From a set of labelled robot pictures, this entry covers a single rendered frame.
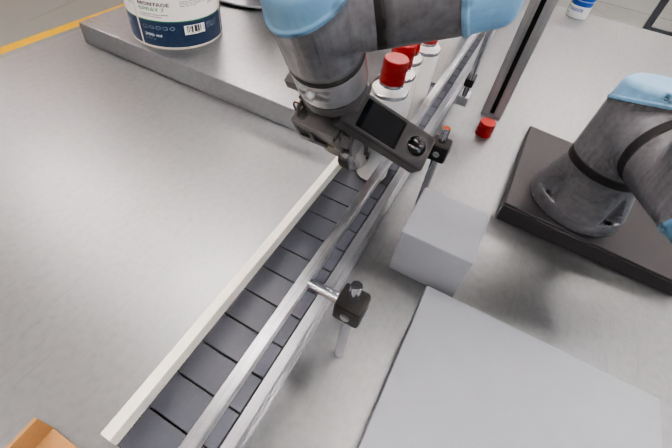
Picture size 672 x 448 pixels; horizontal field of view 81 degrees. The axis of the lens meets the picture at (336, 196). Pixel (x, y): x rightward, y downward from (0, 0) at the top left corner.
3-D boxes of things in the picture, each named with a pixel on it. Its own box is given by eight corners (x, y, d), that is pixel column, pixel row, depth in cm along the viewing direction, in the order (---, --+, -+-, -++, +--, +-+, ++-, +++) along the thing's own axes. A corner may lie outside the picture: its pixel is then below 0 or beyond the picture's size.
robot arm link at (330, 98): (379, 33, 36) (339, 106, 35) (381, 63, 41) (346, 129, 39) (309, 10, 38) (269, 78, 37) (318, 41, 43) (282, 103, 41)
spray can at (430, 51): (396, 115, 77) (424, 8, 63) (420, 125, 76) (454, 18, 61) (385, 128, 74) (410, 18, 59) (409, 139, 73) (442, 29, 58)
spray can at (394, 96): (364, 158, 68) (387, 44, 53) (391, 171, 66) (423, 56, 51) (349, 175, 64) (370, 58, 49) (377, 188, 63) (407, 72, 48)
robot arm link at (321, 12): (373, -18, 24) (241, 8, 25) (380, 82, 35) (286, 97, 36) (359, -108, 27) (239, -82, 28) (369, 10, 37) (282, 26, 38)
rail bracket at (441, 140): (391, 185, 71) (413, 108, 59) (429, 202, 69) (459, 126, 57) (384, 196, 69) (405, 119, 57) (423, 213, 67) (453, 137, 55)
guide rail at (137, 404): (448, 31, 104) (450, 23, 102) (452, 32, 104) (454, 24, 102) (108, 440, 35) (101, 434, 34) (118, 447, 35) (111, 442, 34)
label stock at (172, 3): (178, 4, 102) (167, -60, 92) (239, 28, 96) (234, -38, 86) (113, 30, 89) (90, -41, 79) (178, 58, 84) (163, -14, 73)
